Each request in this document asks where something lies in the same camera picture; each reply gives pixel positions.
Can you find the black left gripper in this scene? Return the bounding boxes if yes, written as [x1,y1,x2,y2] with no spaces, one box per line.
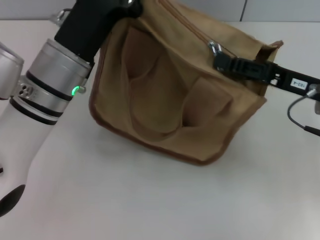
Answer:
[54,0,144,65]

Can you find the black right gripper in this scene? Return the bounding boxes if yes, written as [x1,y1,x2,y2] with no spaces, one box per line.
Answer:
[213,53,320,102]

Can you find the silver metal zipper pull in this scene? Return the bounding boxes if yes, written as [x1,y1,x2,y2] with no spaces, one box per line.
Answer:
[207,39,224,57]

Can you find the khaki canvas food bag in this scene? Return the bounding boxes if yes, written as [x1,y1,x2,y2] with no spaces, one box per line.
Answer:
[89,0,285,167]

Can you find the right gripper cable with connectors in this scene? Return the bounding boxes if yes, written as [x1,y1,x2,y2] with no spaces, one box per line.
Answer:
[286,83,320,137]

